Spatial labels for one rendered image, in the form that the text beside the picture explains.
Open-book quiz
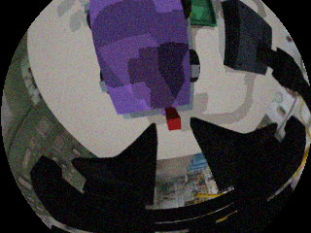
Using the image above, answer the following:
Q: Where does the grey ramp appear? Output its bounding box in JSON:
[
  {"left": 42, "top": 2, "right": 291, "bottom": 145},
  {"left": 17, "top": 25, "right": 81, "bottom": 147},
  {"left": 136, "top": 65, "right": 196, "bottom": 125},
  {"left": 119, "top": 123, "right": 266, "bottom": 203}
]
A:
[{"left": 122, "top": 17, "right": 194, "bottom": 119}]

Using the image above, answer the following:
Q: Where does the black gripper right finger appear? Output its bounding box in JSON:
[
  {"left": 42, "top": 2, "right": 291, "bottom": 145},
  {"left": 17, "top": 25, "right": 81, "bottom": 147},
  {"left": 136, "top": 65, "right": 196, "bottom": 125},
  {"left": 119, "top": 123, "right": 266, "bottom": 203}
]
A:
[{"left": 190, "top": 116, "right": 277, "bottom": 191}]

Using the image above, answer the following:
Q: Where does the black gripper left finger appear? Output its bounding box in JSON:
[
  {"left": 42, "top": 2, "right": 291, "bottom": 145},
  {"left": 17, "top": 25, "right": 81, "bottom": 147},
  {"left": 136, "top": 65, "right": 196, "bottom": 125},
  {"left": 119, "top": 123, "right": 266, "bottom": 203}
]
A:
[{"left": 71, "top": 123, "right": 158, "bottom": 206}]

